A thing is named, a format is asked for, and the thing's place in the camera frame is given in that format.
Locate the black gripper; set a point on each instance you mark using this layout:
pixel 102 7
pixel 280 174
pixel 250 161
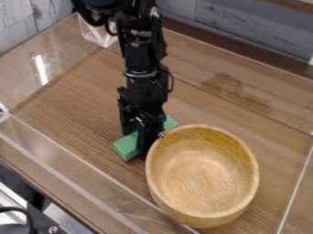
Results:
pixel 141 101

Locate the green rectangular block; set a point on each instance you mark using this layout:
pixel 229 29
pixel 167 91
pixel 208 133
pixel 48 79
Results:
pixel 126 146

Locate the brown wooden bowl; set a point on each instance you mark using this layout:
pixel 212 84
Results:
pixel 203 175

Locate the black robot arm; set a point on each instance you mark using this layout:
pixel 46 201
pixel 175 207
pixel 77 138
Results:
pixel 140 31

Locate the clear acrylic tray walls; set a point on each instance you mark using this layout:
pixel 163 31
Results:
pixel 60 84

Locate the clear acrylic corner bracket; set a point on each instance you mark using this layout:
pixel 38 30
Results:
pixel 96 34

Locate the black metal table bracket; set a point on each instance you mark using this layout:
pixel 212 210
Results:
pixel 41 223

